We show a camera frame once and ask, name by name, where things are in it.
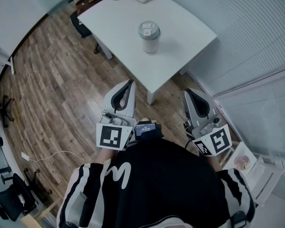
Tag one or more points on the white square table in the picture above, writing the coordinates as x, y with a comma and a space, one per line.
114, 27

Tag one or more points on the round grey-white plastic disc part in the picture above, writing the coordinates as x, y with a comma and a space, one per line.
149, 30

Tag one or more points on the white window blinds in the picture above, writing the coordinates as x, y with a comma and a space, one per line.
240, 32

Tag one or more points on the person's left forearm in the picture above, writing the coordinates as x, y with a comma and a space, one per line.
107, 157

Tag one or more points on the white lidded cup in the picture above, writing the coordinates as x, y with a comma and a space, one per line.
150, 46

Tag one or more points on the light wooden table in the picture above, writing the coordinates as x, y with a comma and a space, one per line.
29, 220

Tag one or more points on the white folding chair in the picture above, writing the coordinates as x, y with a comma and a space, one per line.
263, 174

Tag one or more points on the clear plastic bag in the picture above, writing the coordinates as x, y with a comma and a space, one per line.
21, 199

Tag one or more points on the black chest device with screen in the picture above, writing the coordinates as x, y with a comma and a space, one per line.
146, 129

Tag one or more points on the black harness buckle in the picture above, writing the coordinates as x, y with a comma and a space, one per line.
238, 220

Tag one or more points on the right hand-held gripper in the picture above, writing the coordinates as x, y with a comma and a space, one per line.
219, 139

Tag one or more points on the pink soft item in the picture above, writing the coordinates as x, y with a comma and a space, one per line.
242, 161

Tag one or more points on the white desk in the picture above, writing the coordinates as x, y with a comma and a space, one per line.
0, 56

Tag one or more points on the person's black white striped shirt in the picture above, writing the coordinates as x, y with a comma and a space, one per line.
161, 184

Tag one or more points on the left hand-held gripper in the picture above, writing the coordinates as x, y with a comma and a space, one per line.
109, 136

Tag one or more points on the brown bag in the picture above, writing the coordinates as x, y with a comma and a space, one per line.
85, 5

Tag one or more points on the person's right forearm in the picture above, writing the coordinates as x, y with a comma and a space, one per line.
215, 164

